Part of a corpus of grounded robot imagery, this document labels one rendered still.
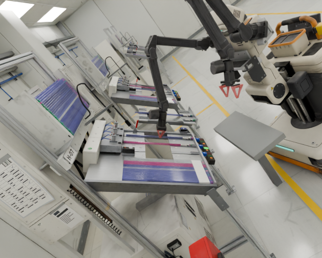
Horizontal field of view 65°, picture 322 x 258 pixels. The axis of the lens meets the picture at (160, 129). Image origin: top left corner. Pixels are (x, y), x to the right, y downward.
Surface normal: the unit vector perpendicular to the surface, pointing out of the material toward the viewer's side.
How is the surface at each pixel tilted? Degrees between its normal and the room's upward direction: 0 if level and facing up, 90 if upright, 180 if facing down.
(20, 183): 90
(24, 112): 90
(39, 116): 90
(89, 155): 90
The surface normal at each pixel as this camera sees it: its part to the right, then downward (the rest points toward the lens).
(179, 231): 0.08, 0.40
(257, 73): 0.35, 0.18
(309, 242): -0.59, -0.72
